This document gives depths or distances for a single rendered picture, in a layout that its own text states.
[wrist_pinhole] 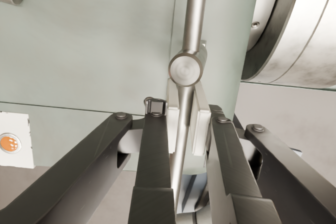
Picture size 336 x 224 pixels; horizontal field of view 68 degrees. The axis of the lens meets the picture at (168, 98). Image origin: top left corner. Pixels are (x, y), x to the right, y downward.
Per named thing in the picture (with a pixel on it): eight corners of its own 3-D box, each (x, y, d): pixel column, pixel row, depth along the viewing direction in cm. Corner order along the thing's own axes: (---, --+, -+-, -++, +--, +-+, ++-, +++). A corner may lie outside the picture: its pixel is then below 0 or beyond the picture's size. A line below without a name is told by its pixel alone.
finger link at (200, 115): (198, 110, 14) (211, 111, 14) (191, 78, 21) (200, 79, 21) (192, 156, 15) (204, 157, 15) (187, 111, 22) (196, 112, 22)
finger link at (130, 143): (162, 158, 13) (106, 153, 13) (165, 119, 18) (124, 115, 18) (165, 133, 13) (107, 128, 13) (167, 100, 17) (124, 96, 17)
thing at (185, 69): (190, 34, 26) (169, 51, 15) (211, 36, 25) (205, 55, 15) (187, 55, 27) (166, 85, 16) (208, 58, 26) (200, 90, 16)
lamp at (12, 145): (5, 147, 31) (0, 151, 31) (2, 133, 31) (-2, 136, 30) (21, 149, 31) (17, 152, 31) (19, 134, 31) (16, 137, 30)
